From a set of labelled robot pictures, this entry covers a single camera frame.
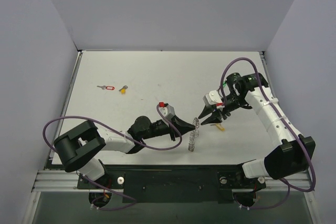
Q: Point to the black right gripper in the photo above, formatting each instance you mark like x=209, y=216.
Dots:
x=219, y=112

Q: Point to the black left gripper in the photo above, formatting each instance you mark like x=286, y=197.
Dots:
x=172, y=128

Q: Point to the metal disc with keyrings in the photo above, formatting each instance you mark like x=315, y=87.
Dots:
x=193, y=135

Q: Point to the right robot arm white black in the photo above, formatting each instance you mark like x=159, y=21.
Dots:
x=291, y=148

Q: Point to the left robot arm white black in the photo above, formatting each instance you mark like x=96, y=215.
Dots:
x=82, y=143

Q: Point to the key with long yellow tag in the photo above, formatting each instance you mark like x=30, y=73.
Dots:
x=220, y=127

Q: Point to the key with green tag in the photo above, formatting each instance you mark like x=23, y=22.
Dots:
x=224, y=85

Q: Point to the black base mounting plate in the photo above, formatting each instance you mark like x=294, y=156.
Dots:
x=182, y=185

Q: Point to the key with yellow round tag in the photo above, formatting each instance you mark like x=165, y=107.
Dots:
x=123, y=89

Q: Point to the key with red tag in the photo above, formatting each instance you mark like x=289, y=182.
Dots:
x=106, y=87

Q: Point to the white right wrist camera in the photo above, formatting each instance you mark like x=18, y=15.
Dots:
x=213, y=100

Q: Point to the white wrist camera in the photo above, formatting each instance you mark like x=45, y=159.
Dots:
x=166, y=111
x=213, y=100

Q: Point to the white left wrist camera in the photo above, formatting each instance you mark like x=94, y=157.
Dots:
x=166, y=111

